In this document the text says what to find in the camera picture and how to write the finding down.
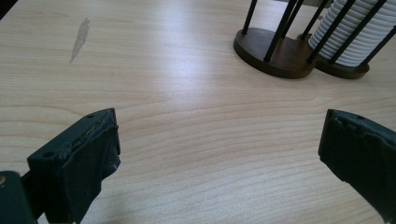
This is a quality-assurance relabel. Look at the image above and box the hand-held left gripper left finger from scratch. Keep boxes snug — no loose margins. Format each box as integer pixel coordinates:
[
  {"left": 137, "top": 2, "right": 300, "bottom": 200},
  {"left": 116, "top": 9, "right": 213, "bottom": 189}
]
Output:
[{"left": 21, "top": 107, "right": 121, "bottom": 224}]

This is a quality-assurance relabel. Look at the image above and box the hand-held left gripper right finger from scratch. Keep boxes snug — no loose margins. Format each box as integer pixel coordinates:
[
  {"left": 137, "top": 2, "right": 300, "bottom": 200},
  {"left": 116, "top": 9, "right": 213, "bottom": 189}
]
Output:
[{"left": 318, "top": 108, "right": 396, "bottom": 224}]

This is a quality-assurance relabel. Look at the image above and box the stack of white paper cups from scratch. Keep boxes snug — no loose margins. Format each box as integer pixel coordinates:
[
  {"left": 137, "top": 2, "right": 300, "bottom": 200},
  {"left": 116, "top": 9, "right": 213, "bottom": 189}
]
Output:
[{"left": 307, "top": 0, "right": 396, "bottom": 68}]

